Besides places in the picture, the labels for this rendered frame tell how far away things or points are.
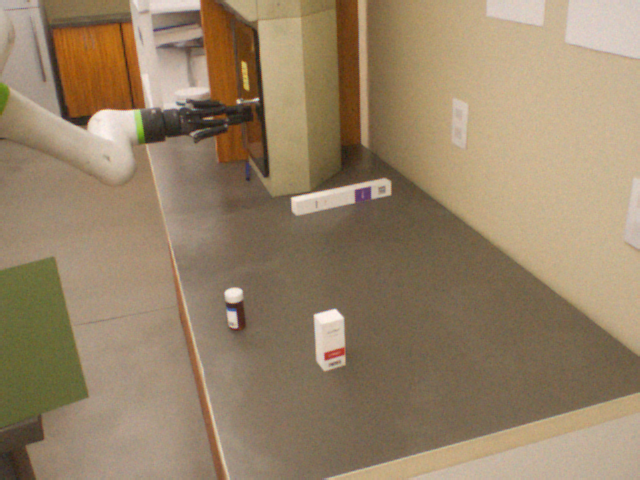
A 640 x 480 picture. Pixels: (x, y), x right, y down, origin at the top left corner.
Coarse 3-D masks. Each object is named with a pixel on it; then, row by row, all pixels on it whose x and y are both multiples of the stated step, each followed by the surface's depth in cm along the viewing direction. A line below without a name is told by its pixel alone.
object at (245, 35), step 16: (240, 32) 181; (240, 48) 185; (256, 48) 165; (240, 64) 189; (256, 64) 167; (240, 80) 194; (256, 80) 170; (256, 96) 173; (256, 112) 177; (256, 128) 181; (256, 144) 185; (256, 160) 189
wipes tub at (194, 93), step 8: (184, 88) 248; (192, 88) 248; (200, 88) 247; (176, 96) 241; (184, 96) 238; (192, 96) 238; (200, 96) 239; (208, 96) 242; (176, 104) 243; (184, 104) 240; (208, 128) 246
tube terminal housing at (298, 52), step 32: (256, 0) 160; (288, 0) 162; (320, 0) 172; (288, 32) 165; (320, 32) 175; (288, 64) 169; (320, 64) 178; (288, 96) 172; (320, 96) 181; (288, 128) 176; (320, 128) 184; (288, 160) 179; (320, 160) 187; (288, 192) 183
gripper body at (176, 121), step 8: (168, 112) 172; (176, 112) 172; (184, 112) 175; (168, 120) 171; (176, 120) 171; (184, 120) 174; (168, 128) 171; (176, 128) 172; (184, 128) 173; (192, 128) 174; (168, 136) 174; (176, 136) 174
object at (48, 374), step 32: (0, 288) 92; (32, 288) 94; (0, 320) 94; (32, 320) 96; (64, 320) 99; (0, 352) 95; (32, 352) 98; (64, 352) 100; (0, 384) 97; (32, 384) 100; (64, 384) 102; (0, 416) 99; (32, 416) 101
